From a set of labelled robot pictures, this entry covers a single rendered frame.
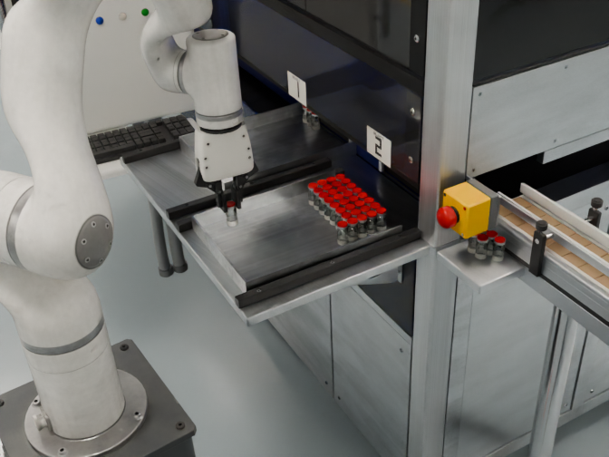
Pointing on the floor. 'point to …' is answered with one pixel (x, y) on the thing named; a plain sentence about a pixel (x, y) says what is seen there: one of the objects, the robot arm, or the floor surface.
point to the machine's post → (459, 58)
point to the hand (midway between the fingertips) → (229, 198)
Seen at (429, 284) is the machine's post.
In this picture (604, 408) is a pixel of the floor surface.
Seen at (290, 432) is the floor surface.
